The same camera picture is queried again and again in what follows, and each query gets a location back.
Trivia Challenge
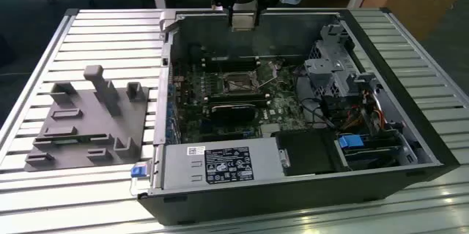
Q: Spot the grey power supply unit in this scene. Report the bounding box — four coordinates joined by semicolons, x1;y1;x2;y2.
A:
160;137;290;191

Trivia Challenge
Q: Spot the grey metal drive cage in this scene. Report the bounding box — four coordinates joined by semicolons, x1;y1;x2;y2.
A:
302;24;378;100

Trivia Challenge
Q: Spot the grey plastic parts rack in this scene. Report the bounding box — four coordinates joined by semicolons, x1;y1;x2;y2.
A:
21;64;151;173

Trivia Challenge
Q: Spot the green motherboard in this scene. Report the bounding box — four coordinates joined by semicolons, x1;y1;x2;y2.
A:
171;55;312;144

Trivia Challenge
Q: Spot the thin wire locking lever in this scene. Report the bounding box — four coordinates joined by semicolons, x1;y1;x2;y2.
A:
229;82;260;93

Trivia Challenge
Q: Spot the black RAM slot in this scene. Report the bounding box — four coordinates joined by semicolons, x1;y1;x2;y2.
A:
211;66;258;71
211;56;257;62
211;59;257;65
209;97;268;103
211;63;257;68
209;95;268;101
209;93;268;98

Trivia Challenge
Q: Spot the blue case latch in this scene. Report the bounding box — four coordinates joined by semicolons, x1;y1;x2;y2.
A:
131;162;151;180

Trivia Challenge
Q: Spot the metal socket cover frame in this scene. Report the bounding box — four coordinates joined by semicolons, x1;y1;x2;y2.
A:
256;58;286;88

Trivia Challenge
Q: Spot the black graphics card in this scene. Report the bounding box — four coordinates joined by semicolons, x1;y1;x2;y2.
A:
209;103;260;124

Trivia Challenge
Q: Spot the silver square CPU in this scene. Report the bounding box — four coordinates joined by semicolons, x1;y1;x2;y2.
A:
233;11;257;31

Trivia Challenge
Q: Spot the yellow wire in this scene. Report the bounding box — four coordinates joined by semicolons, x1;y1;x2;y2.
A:
342;117;368;132

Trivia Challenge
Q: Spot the black internal cable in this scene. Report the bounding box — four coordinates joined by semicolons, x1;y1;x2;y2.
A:
300;98;340;132

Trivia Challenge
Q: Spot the black open PC case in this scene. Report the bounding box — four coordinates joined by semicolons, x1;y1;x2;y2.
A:
137;7;462;226

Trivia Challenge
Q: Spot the small silver heatsink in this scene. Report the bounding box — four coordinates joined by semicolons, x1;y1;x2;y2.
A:
260;124;285;137

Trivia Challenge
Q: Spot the black plastic shroud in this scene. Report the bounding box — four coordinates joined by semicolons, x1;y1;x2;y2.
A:
273;131;348;177

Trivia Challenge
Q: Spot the blue disk carrier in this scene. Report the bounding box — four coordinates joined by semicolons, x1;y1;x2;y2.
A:
337;134;364;151

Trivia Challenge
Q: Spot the orange wire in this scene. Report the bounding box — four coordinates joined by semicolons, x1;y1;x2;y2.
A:
373;107;388;132

